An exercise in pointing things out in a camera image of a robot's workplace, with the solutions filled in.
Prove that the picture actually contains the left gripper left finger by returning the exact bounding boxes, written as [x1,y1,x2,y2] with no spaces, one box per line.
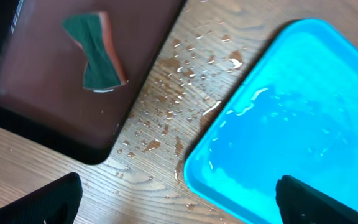
[0,172,83,224]

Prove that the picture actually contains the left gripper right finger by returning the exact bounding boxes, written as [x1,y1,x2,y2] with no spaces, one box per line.
[275,175,358,224]

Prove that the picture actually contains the green and red sponge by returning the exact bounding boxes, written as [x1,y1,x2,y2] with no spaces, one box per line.
[62,11,128,93]

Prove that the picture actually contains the teal plastic tray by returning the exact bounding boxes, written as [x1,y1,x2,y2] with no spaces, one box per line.
[183,19,358,223]

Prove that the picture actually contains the black tray with maroon inside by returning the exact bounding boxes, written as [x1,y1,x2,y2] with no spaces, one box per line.
[0,0,185,165]

